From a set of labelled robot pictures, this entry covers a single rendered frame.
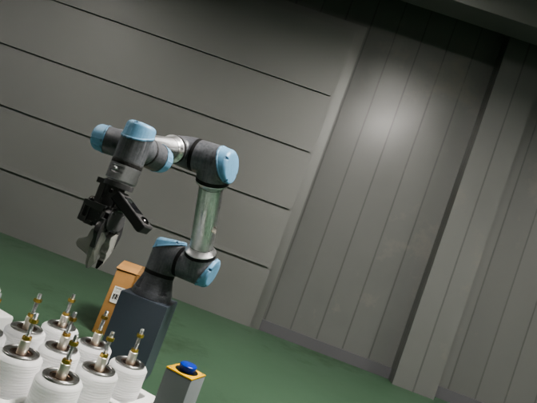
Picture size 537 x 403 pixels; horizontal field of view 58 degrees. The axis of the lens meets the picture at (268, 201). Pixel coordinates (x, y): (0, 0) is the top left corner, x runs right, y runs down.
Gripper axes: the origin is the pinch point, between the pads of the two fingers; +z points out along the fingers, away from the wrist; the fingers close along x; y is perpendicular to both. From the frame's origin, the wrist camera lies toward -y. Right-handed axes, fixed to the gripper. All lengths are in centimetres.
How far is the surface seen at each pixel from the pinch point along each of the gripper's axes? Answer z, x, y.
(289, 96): -123, -238, 47
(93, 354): 22.3, -7.9, -3.4
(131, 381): 23.8, -7.3, -15.9
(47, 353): 21.8, 4.7, 0.5
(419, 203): -81, -269, -67
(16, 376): 24.2, 15.0, -1.4
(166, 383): 18.2, -1.1, -26.7
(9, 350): 21.0, 13.6, 3.3
